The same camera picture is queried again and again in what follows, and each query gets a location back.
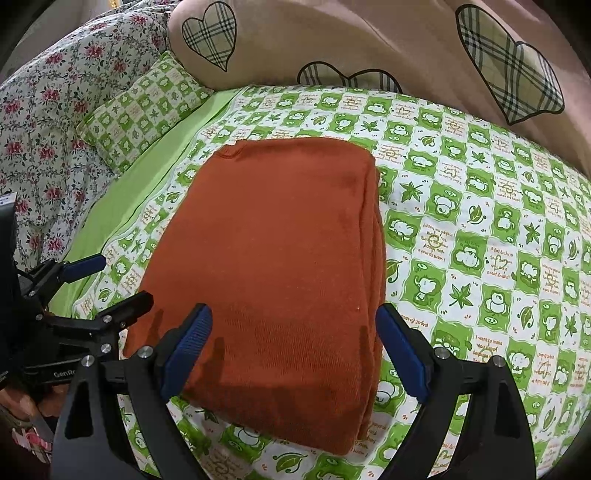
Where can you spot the orange knit garment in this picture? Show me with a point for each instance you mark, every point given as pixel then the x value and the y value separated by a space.
pixel 277 277

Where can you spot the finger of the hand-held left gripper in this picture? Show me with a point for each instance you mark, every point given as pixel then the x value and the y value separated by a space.
pixel 85 266
pixel 124 309

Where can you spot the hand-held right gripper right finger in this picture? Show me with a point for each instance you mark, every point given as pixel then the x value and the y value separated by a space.
pixel 402 350

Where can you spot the pink blanket with plaid hearts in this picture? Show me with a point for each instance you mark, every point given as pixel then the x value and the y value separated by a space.
pixel 392 41

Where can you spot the green checked pillow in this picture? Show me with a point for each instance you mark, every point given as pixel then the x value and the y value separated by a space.
pixel 138 115

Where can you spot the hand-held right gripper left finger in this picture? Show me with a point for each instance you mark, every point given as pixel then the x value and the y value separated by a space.
pixel 191 344

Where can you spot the floral duvet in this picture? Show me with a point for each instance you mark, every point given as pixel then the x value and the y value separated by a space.
pixel 55 115

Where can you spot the green checked bed sheet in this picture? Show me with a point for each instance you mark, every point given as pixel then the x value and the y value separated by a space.
pixel 485 240

